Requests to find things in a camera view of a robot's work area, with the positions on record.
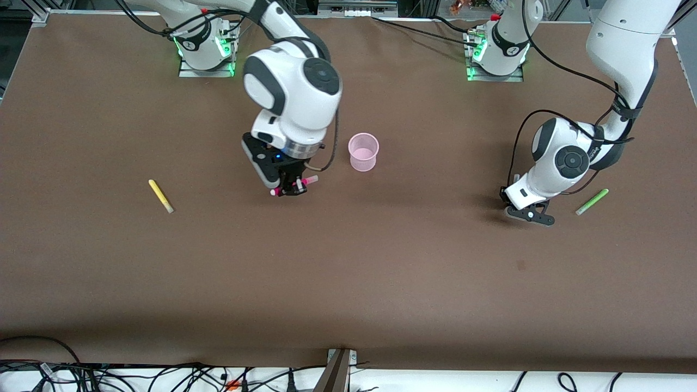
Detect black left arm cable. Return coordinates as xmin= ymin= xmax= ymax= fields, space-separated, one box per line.
xmin=512 ymin=0 xmax=638 ymax=180

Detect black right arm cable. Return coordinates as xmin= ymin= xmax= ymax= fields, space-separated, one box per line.
xmin=114 ymin=0 xmax=341 ymax=173

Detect black looped floor cable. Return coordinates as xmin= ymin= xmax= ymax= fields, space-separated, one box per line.
xmin=0 ymin=336 xmax=82 ymax=376

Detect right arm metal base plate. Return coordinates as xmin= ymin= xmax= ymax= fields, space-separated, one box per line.
xmin=179 ymin=22 xmax=236 ymax=78

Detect short black table cable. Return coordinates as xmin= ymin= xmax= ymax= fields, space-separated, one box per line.
xmin=432 ymin=15 xmax=475 ymax=34

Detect grey box behind table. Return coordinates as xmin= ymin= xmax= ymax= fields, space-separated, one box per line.
xmin=317 ymin=0 xmax=399 ymax=18

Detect green marker pen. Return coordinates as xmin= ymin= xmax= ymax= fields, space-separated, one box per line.
xmin=576 ymin=188 xmax=609 ymax=216

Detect tangled black floor cables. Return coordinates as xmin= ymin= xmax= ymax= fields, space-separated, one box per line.
xmin=0 ymin=359 xmax=327 ymax=392

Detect metal table leg bracket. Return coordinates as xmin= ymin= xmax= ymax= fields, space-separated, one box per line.
xmin=313 ymin=348 xmax=358 ymax=392

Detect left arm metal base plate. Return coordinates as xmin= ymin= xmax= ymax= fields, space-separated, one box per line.
xmin=466 ymin=30 xmax=524 ymax=83

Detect pink translucent cup holder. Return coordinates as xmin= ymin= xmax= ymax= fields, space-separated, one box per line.
xmin=348 ymin=132 xmax=380 ymax=172

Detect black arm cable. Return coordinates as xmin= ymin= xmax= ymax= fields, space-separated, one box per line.
xmin=512 ymin=0 xmax=638 ymax=180
xmin=114 ymin=0 xmax=341 ymax=173

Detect long black table cable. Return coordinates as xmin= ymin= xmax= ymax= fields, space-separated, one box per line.
xmin=372 ymin=16 xmax=480 ymax=47

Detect pink marker pen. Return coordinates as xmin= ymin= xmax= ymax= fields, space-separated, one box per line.
xmin=271 ymin=175 xmax=319 ymax=197

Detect yellow marker pen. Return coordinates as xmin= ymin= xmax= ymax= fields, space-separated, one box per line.
xmin=148 ymin=179 xmax=175 ymax=214

